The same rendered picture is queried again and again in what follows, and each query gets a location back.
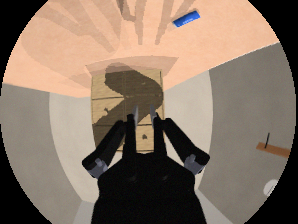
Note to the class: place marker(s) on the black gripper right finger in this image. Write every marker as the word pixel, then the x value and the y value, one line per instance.
pixel 194 159

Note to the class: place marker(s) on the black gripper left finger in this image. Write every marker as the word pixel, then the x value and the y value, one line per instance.
pixel 99 160

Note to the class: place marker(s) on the blue aa battery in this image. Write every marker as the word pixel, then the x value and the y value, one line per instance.
pixel 186 19

